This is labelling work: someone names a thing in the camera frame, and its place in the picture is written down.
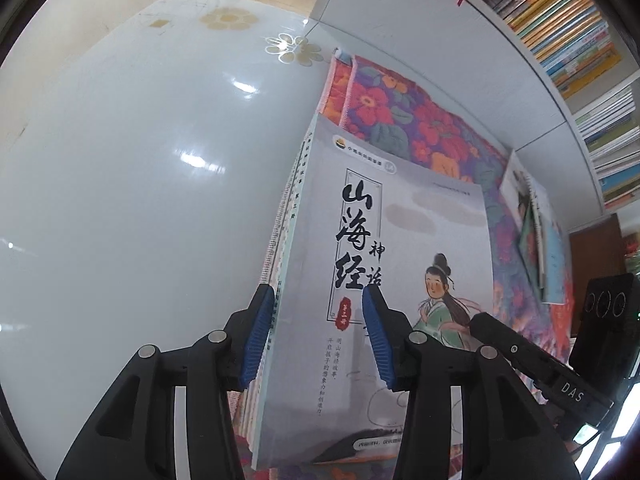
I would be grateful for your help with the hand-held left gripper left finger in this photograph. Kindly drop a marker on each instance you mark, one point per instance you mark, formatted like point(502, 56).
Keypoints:
point(255, 340)

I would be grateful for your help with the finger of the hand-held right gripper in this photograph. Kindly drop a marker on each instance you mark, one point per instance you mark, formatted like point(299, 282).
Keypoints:
point(515, 347)

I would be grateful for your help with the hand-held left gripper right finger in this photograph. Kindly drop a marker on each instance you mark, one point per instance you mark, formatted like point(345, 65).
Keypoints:
point(382, 340)

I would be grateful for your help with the light blue book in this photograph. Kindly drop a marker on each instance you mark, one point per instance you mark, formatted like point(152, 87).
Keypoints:
point(555, 270)

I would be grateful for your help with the grey book with green-robed figure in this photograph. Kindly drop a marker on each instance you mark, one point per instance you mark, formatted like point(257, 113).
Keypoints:
point(400, 240)

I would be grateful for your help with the stack of books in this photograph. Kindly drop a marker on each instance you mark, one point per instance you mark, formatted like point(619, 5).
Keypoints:
point(282, 230)

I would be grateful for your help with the row of colourful books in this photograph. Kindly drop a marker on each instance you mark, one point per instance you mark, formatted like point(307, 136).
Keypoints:
point(575, 35)

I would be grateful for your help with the brown cabinet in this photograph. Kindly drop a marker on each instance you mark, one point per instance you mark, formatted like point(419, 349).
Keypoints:
point(595, 250)

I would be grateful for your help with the floral blanket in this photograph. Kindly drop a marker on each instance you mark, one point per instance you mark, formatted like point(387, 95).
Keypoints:
point(415, 125)

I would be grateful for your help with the pale gold flower decal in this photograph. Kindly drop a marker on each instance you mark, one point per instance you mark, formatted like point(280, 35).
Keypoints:
point(292, 50)

